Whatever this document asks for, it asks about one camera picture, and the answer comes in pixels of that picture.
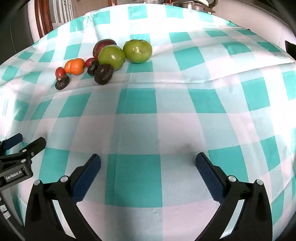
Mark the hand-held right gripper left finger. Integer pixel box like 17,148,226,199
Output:
24,153,101,241

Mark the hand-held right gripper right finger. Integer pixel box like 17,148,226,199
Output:
195,152,273,241

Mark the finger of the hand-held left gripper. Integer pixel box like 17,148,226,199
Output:
0,137,47,164
0,133,23,152

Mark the dark brown wrinkled fruit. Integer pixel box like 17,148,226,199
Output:
94,64,114,85
87,60,99,76
55,76,70,90

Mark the green tomato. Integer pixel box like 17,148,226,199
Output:
123,39,152,64
98,45,126,71

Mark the dark red apple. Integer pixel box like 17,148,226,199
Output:
93,39,117,59

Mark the teal white checked tablecloth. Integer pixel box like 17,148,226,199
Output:
0,3,296,241

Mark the dark object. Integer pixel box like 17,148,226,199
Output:
285,40,296,59

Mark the wooden door frame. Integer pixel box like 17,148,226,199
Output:
35,0,55,39

